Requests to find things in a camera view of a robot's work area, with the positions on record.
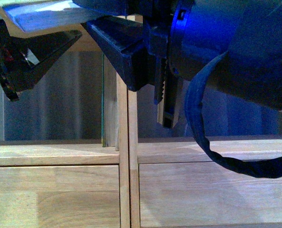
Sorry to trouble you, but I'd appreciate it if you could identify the left wooden shelf unit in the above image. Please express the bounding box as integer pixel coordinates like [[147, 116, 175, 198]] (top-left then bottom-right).
[[0, 33, 131, 228]]

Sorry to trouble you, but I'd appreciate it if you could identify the wooden shelf unit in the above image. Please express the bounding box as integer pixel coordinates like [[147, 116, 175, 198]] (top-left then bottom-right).
[[127, 92, 282, 228], [0, 33, 131, 228]]

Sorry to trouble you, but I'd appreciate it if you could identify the left upper wooden drawer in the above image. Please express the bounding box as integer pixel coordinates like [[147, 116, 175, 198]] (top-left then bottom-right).
[[0, 165, 120, 228]]

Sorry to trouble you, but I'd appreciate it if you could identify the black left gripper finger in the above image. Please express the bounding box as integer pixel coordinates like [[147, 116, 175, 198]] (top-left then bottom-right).
[[0, 19, 82, 101]]

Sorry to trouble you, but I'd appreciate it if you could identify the right wooden shelf unit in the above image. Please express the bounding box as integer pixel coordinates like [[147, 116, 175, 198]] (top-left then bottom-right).
[[127, 92, 282, 228]]

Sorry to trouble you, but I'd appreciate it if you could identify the right upper wooden drawer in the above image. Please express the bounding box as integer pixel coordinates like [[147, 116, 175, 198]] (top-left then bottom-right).
[[139, 162, 282, 227]]

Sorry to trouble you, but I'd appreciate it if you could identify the black sleeved cable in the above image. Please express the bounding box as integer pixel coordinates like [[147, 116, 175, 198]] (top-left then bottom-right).
[[184, 51, 282, 179]]

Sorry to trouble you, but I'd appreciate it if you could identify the wooden drawer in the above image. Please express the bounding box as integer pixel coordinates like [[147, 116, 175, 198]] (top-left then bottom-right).
[[0, 165, 120, 228], [139, 162, 282, 227]]

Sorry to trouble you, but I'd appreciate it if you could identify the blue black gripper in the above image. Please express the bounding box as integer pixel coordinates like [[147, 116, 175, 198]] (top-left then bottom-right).
[[76, 0, 185, 128]]

